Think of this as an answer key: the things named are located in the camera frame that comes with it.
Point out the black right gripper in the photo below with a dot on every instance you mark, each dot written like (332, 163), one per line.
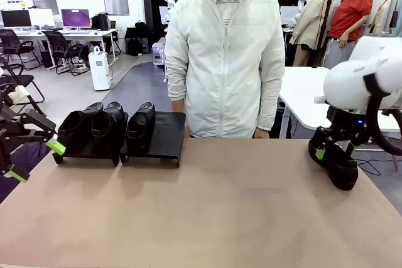
(344, 125)

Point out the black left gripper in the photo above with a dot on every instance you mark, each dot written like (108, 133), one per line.
(6, 136)

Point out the black leather shoe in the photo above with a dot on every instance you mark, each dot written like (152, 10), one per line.
(342, 174)
(73, 130)
(139, 130)
(106, 130)

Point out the person's right forearm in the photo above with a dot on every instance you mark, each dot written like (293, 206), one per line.
(178, 109)

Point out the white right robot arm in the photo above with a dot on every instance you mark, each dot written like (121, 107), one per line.
(348, 86)

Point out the black shoe stand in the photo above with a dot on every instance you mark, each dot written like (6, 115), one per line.
(88, 156)
(166, 136)

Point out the person's left hand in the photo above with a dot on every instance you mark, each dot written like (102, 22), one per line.
(261, 133)

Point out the person's right hand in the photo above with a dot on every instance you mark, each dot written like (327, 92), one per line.
(186, 131)

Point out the large white table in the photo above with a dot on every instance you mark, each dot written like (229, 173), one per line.
(301, 98)

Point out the black office chair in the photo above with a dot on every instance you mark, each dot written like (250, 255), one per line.
(58, 46)
(19, 79)
(14, 45)

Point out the white air purifier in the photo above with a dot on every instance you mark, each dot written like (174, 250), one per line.
(100, 73)

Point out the black tripod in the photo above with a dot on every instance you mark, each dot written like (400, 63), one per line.
(325, 26)

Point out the mannequin in beige coat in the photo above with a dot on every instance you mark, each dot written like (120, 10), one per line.
(314, 20)

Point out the mannequin in red shirt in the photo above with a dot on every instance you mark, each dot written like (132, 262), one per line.
(350, 17)

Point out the blue grey hanging garment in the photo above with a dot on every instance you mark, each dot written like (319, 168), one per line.
(397, 26)

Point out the long white office desk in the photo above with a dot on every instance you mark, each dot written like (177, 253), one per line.
(78, 33)

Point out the person in white jacket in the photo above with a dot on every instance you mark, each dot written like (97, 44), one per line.
(226, 61)

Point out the metal clothes rack pole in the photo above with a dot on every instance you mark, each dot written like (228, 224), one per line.
(389, 13)

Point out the white backed computer monitor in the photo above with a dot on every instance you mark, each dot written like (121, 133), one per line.
(41, 17)

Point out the black computer monitor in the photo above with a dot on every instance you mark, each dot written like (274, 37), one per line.
(16, 18)

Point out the monitor with purple screen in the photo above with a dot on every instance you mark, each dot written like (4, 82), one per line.
(76, 18)

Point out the black storage boxes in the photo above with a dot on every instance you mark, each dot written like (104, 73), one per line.
(136, 42)

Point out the lit computer case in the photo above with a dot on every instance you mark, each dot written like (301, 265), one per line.
(158, 54)

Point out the black backpack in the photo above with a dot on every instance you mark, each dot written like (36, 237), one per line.
(140, 26)

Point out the small wooden top table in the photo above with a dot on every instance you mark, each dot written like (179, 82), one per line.
(160, 40)

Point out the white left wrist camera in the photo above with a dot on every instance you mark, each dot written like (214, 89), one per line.
(19, 95)

